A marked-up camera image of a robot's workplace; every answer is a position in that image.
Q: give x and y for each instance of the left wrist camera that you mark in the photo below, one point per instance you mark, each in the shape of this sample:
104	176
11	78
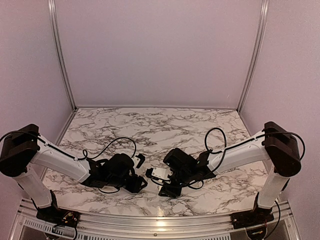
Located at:
138	160

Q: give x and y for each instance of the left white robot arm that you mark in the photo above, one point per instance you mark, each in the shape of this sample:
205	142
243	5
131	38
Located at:
23	148

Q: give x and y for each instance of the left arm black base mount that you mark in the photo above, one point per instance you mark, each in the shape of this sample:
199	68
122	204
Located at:
59	217

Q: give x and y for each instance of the aluminium corner post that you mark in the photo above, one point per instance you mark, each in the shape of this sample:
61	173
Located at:
59	51
258	43

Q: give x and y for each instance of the white remote control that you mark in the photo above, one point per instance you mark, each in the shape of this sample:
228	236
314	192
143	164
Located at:
152	187

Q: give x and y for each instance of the right aluminium corner post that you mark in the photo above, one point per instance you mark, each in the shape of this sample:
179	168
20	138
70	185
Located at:
258	43

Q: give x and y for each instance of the left aluminium corner post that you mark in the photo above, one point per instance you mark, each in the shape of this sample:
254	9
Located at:
59	51

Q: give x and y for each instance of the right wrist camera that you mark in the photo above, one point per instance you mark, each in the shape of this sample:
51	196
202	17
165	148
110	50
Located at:
158	173

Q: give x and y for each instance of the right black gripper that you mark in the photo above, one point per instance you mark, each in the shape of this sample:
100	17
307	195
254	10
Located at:
170	191

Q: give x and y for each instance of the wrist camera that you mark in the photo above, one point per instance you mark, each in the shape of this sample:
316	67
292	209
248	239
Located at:
158	173
138	160

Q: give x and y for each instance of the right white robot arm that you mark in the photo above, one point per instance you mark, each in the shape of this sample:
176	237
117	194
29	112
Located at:
271	143

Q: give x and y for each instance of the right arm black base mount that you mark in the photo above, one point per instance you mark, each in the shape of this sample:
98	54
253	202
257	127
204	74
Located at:
248	218

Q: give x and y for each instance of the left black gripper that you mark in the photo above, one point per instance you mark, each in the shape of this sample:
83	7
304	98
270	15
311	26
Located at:
136	186

